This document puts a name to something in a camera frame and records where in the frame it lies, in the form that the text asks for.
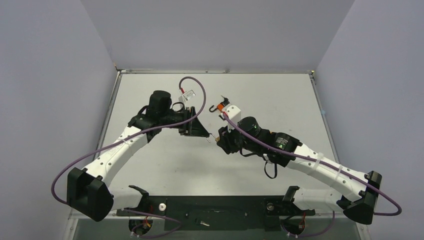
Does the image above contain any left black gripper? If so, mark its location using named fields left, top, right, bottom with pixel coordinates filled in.
left=160, top=106, right=210, bottom=137

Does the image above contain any brass padlock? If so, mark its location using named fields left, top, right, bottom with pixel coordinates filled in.
left=206, top=133, right=219, bottom=143

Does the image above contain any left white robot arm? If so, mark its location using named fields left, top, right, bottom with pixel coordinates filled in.
left=66, top=90, right=210, bottom=222

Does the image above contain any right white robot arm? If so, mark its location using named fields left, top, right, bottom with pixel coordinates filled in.
left=216, top=116, right=383, bottom=225

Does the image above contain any orange padlock with key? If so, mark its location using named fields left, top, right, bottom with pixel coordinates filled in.
left=208, top=95, right=230, bottom=113

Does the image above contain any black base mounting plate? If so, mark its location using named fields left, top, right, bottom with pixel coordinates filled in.
left=116, top=195, right=316, bottom=231

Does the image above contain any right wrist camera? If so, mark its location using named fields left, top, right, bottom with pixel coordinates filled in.
left=219, top=104, right=242, bottom=124

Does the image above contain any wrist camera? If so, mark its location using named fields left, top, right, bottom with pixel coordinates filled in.
left=178, top=90, right=196, bottom=107
left=219, top=104, right=242, bottom=124

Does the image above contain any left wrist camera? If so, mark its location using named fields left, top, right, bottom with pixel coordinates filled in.
left=178, top=90, right=196, bottom=107

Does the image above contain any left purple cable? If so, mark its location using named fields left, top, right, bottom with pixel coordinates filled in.
left=50, top=76, right=208, bottom=205

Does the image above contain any purple cable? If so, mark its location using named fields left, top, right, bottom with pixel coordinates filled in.
left=221, top=112, right=403, bottom=217
left=50, top=76, right=208, bottom=205

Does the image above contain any aluminium frame rail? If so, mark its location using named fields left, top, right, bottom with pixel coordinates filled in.
left=67, top=195, right=368, bottom=220

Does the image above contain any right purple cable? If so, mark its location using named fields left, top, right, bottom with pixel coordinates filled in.
left=221, top=112, right=403, bottom=217

